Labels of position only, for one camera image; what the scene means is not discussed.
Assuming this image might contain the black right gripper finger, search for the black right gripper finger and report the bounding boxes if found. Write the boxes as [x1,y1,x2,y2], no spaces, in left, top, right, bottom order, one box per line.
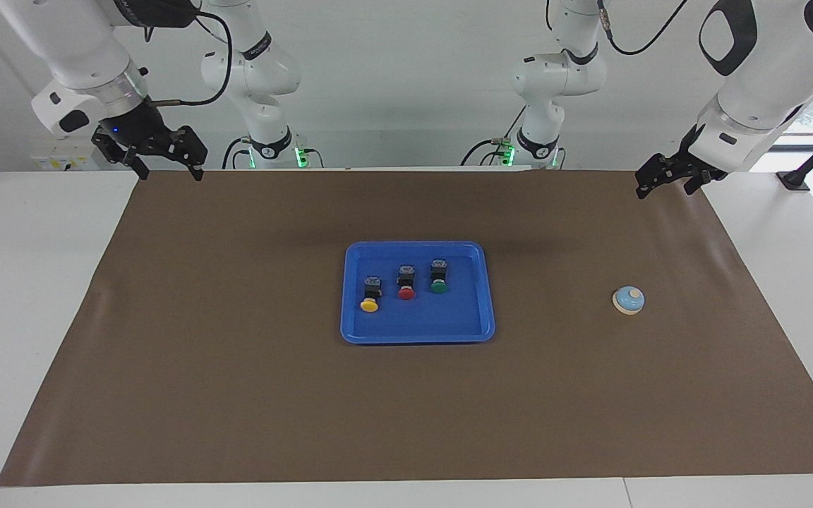
[167,126,208,183]
[91,127,151,181]

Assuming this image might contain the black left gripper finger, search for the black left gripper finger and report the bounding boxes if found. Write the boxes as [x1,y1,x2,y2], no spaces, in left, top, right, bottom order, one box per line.
[684,173,725,196]
[636,155,670,200]

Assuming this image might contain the yellow push button switch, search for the yellow push button switch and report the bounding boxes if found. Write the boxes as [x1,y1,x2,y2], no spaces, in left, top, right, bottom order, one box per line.
[360,275,385,313]

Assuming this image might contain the light blue desk bell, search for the light blue desk bell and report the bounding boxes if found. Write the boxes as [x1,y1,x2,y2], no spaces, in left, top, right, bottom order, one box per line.
[612,286,646,315]

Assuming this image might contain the blue plastic tray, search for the blue plastic tray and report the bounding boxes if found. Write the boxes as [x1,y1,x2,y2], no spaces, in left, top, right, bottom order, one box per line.
[340,241,496,345]

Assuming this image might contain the brown table mat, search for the brown table mat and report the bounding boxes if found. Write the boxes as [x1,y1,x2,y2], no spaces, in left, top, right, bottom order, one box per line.
[0,169,813,488]

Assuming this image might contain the white wall socket box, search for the white wall socket box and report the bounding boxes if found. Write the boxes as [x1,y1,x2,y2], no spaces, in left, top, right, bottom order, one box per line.
[30,145,114,172]

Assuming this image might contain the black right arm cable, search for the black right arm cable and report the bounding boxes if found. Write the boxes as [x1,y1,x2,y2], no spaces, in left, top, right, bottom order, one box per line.
[145,7,234,108]

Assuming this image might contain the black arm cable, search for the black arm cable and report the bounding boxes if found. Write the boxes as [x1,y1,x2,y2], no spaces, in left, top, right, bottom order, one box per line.
[145,7,234,108]
[594,0,689,56]

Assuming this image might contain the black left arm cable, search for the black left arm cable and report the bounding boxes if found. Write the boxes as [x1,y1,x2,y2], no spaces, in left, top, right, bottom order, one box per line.
[594,0,689,56]

